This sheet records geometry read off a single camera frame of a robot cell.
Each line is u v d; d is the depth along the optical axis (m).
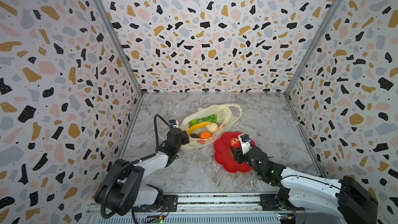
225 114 1.00
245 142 0.70
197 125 1.00
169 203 0.73
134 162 0.47
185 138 0.81
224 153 0.92
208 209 0.73
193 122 0.99
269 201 0.75
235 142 0.79
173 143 0.68
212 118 1.03
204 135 0.94
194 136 0.93
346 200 0.42
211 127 0.96
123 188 0.42
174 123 0.80
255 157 0.61
